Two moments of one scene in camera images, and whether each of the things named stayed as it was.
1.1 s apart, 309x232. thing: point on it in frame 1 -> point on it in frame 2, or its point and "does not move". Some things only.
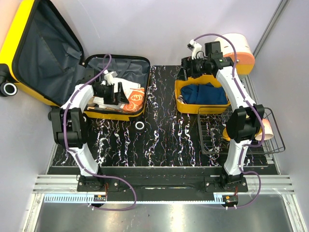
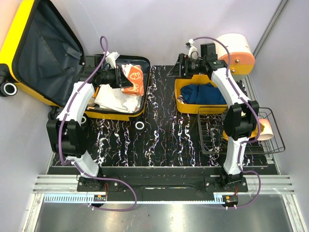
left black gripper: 116,97 -> 121,81
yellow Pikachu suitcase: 40,55 does not move
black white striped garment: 181,99 does not move
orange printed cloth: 135,99 -> 135,75
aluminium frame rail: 68,184 does not move
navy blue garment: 205,93 does not move
